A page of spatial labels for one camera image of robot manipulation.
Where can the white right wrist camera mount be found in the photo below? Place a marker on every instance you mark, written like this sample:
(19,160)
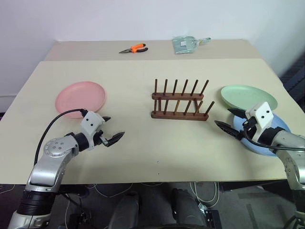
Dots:
(262,114)

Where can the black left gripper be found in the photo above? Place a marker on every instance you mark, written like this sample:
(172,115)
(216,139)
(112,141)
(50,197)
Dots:
(98,139)

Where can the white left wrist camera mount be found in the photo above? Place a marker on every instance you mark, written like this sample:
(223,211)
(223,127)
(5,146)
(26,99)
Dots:
(91,121)

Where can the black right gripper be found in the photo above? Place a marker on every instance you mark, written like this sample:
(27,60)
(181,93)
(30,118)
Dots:
(245,133)

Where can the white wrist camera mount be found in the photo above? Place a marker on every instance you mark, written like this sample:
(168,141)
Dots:
(262,114)
(91,121)

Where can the dark rounded shape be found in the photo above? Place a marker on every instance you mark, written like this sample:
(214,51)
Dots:
(187,210)
(126,212)

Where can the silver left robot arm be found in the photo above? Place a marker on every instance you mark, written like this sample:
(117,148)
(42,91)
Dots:
(47,164)

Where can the black metal bracket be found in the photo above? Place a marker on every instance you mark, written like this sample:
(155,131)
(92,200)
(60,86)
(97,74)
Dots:
(213,219)

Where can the pale green bagged dustpan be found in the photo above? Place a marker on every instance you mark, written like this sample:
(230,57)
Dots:
(184,44)

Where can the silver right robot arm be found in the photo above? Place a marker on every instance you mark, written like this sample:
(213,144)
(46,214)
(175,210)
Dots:
(289,140)

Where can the green plate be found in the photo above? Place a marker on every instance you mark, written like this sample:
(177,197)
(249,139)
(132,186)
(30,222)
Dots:
(247,95)

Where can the dark ribbed fabric object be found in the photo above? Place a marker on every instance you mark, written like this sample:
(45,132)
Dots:
(294,78)

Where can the pink plate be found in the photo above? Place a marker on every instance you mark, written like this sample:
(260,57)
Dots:
(79,97)

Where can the wooden dish rack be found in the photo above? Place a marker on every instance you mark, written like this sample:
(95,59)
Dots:
(178,115)

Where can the blue plate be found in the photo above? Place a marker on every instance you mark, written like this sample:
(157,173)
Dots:
(280,122)

